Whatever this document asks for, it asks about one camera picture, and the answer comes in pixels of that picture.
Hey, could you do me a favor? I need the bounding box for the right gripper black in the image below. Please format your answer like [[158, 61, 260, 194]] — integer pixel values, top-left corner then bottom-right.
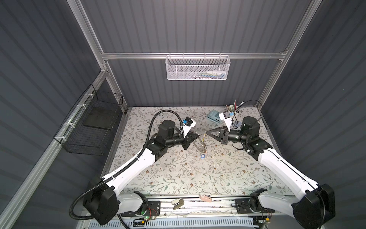
[[206, 126, 248, 146]]

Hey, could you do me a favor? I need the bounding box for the grey beaded keyring coil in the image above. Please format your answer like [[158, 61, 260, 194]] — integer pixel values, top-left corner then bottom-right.
[[193, 134, 207, 154]]

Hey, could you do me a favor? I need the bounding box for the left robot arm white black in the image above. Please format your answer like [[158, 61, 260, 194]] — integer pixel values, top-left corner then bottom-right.
[[69, 117, 199, 225]]

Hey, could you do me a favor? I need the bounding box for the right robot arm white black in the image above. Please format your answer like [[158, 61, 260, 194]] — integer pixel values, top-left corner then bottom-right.
[[206, 116, 336, 229]]

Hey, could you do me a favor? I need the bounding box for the teal calculator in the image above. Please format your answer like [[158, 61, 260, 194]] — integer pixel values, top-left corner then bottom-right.
[[207, 110, 221, 123]]

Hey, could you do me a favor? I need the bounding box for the white pen cup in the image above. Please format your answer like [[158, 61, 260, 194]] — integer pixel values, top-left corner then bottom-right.
[[226, 100, 245, 113]]

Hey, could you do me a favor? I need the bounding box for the floral table mat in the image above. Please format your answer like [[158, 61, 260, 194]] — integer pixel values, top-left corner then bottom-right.
[[110, 107, 292, 196]]

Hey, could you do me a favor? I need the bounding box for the pink tape dispenser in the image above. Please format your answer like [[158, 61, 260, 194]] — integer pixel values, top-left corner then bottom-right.
[[199, 192, 212, 203]]

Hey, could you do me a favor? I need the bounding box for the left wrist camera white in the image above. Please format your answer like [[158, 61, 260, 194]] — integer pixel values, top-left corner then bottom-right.
[[181, 117, 196, 137]]

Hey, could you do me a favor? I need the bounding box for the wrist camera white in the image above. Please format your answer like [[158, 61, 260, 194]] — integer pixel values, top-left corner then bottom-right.
[[181, 117, 196, 137], [219, 111, 234, 132]]

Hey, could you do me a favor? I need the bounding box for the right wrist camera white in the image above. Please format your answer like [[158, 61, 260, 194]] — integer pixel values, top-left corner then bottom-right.
[[219, 111, 234, 132]]

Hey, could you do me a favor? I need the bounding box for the white wire wall basket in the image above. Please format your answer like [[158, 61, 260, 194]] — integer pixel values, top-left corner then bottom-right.
[[165, 55, 231, 81]]

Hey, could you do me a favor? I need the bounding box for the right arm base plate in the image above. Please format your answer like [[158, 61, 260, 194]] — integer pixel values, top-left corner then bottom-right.
[[232, 198, 275, 214]]

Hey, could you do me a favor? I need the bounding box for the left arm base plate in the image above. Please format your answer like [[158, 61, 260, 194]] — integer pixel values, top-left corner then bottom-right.
[[121, 200, 161, 217]]

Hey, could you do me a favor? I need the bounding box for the black wire side basket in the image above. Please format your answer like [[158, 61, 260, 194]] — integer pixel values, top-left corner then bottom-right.
[[54, 85, 124, 156]]

